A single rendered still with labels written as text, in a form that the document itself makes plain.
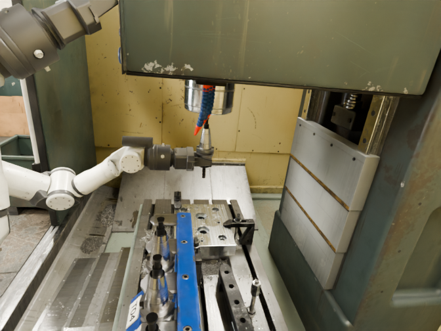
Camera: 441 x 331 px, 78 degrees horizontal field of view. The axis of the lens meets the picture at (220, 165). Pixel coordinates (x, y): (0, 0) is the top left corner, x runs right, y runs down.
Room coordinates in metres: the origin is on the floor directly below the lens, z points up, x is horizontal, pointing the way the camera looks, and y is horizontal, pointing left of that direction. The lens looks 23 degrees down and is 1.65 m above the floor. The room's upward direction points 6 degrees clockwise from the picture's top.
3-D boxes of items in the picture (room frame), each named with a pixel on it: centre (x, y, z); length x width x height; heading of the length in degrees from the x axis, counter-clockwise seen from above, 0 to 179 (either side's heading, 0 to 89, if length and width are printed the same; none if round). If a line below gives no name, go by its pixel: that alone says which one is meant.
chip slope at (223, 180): (1.53, 0.19, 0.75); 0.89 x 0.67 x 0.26; 101
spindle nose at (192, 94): (0.88, 0.06, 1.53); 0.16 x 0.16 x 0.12
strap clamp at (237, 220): (0.95, -0.10, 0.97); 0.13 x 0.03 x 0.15; 101
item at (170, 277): (0.40, 0.10, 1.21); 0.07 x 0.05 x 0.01; 101
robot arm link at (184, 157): (0.86, 0.15, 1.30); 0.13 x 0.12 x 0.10; 11
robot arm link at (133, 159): (0.83, 0.27, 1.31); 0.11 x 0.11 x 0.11; 11
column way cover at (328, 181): (0.96, -0.38, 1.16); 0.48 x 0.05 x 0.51; 11
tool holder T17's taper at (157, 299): (0.35, 0.09, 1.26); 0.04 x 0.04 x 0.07
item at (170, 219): (0.62, 0.14, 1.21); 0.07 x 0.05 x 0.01; 101
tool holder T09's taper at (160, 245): (0.46, 0.11, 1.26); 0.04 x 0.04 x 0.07
